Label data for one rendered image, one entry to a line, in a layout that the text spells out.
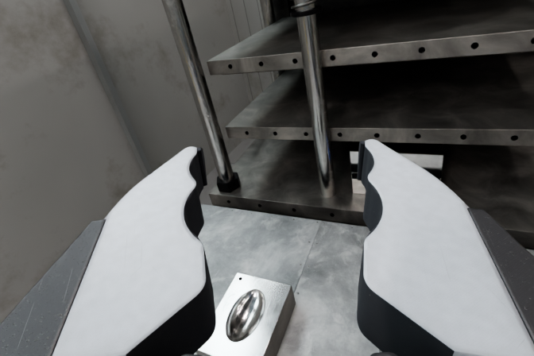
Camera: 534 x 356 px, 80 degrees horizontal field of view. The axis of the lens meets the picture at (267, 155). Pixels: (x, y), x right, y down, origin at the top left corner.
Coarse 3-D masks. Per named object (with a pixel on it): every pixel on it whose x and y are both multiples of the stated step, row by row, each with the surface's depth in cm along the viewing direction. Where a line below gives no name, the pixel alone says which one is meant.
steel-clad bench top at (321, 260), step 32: (224, 224) 110; (256, 224) 107; (288, 224) 104; (320, 224) 101; (224, 256) 98; (256, 256) 95; (288, 256) 93; (320, 256) 91; (352, 256) 88; (224, 288) 87; (320, 288) 82; (352, 288) 80; (320, 320) 74; (352, 320) 73; (288, 352) 70; (320, 352) 68; (352, 352) 67
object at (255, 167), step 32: (256, 160) 147; (288, 160) 141; (448, 160) 119; (480, 160) 116; (512, 160) 112; (224, 192) 129; (256, 192) 125; (288, 192) 121; (320, 192) 117; (352, 192) 114; (480, 192) 102; (512, 192) 99; (512, 224) 89
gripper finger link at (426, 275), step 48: (384, 192) 9; (432, 192) 9; (384, 240) 7; (432, 240) 7; (480, 240) 7; (384, 288) 6; (432, 288) 6; (480, 288) 6; (384, 336) 6; (432, 336) 5; (480, 336) 5; (528, 336) 5
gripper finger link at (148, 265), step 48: (144, 192) 9; (192, 192) 9; (144, 240) 8; (192, 240) 8; (96, 288) 7; (144, 288) 6; (192, 288) 6; (96, 336) 6; (144, 336) 6; (192, 336) 7
